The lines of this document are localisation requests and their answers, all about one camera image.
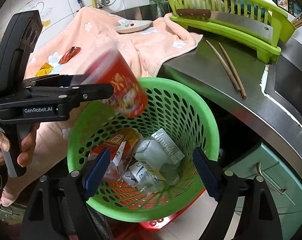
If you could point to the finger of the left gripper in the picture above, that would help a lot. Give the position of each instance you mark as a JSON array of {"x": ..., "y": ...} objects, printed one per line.
[
  {"x": 49, "y": 80},
  {"x": 90, "y": 92}
]

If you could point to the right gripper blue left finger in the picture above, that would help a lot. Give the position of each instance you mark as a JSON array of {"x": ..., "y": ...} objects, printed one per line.
[{"x": 93, "y": 172}]

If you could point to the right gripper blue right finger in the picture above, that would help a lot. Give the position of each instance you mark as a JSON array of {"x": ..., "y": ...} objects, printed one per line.
[{"x": 209, "y": 172}]

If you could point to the yellow snack wrapper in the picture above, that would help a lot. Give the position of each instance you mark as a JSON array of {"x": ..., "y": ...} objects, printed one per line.
[{"x": 44, "y": 70}]

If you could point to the red snack wrapper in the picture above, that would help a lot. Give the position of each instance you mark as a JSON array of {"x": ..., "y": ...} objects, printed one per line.
[{"x": 73, "y": 51}]

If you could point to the red snack can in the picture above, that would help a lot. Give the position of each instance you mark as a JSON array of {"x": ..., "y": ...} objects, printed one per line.
[{"x": 108, "y": 66}]

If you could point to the clear square plastic bottle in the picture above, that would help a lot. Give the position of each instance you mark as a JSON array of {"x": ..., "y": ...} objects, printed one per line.
[{"x": 153, "y": 157}]

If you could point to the yellow tea bottle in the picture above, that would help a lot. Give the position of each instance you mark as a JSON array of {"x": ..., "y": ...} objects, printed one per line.
[{"x": 120, "y": 146}]

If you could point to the white milk carton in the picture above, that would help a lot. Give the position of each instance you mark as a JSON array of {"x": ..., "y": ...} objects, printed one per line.
[{"x": 170, "y": 148}]

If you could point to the peach flower towel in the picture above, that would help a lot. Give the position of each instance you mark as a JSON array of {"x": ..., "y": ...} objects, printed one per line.
[{"x": 93, "y": 31}]

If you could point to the white ceramic saucer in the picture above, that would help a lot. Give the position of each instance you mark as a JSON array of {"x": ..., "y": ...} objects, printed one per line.
[{"x": 131, "y": 26}]

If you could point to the red plastic stool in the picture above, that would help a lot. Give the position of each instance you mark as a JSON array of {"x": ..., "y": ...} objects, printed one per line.
[{"x": 159, "y": 224}]

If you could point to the teal cabinet drawer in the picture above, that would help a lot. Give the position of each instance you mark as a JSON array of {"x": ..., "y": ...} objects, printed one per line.
[{"x": 285, "y": 187}]

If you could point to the dark utensil holder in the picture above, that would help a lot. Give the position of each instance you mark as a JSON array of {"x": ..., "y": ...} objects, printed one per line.
[{"x": 161, "y": 7}]

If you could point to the brown chopstick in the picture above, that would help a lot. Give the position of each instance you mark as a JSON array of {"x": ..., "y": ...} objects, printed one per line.
[
  {"x": 235, "y": 73},
  {"x": 226, "y": 67}
]

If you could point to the steel sink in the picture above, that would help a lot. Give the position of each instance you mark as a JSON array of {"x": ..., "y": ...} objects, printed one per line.
[{"x": 281, "y": 83}]

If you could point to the green dish rack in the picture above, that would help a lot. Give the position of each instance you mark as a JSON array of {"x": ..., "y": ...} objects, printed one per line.
[{"x": 259, "y": 10}]

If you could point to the cleaver with wooden handle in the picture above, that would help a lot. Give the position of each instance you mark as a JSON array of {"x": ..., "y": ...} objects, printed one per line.
[{"x": 241, "y": 23}]

